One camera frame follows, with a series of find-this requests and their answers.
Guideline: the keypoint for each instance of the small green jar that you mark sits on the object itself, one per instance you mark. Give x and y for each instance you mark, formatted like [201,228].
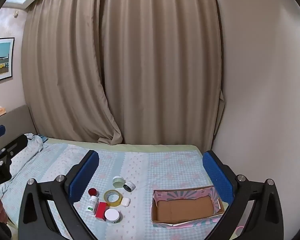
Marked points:
[118,182]

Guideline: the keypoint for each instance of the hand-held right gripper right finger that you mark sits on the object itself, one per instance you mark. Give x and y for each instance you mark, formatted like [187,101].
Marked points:
[217,175]

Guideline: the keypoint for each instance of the white pill bottle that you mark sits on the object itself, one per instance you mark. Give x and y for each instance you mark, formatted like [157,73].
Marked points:
[92,205]

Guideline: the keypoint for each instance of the cardboard box with pink print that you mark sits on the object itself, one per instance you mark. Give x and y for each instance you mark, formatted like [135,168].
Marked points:
[185,208]

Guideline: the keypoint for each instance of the framed wall poster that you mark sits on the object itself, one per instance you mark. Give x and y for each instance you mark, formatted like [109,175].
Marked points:
[0,60]

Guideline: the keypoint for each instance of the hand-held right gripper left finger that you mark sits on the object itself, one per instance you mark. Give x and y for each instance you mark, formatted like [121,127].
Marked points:
[85,175]

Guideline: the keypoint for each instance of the crumpled pale blue quilt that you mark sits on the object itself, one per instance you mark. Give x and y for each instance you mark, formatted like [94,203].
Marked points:
[32,147]

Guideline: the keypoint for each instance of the large white lid green jar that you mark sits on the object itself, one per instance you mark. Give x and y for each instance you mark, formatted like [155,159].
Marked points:
[112,215]

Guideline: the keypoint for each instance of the beige curtain panel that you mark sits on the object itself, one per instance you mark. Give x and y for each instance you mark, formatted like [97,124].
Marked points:
[65,67]
[162,67]

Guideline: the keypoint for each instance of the red box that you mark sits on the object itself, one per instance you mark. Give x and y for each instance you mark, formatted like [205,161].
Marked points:
[101,210]

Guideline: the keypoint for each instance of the clear tape roll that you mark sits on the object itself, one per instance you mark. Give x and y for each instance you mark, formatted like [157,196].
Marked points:
[107,197]

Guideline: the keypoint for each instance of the grey padded headboard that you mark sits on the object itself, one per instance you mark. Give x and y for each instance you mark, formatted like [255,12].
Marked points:
[17,120]

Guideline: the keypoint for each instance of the small dark jar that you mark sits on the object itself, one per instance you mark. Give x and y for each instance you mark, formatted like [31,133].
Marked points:
[129,186]

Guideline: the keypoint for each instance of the blue pink printed bed sheet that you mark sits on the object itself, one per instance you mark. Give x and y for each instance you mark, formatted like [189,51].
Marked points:
[150,165]

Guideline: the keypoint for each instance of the small orange ornament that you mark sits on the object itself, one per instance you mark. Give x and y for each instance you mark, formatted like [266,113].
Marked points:
[1,111]

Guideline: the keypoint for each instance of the pale green mattress cover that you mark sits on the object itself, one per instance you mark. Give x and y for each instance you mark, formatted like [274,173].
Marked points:
[140,147]

